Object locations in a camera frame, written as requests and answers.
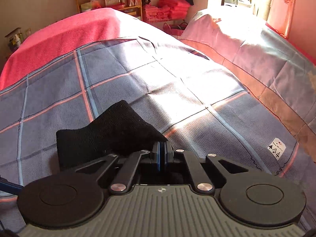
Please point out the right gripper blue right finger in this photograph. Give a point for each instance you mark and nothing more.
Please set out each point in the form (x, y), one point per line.
(168, 155)

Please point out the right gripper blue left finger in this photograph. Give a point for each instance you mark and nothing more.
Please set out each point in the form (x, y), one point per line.
(157, 155)

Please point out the black knit pants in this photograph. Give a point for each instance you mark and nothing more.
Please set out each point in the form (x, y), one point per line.
(118, 130)

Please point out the blue plaid bed sheet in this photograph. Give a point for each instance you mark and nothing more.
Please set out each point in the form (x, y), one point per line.
(195, 102)

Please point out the pink folded towels pile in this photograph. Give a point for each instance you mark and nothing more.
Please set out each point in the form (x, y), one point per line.
(166, 10)

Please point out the pink fleece blanket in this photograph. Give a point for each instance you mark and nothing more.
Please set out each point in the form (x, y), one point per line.
(58, 39)

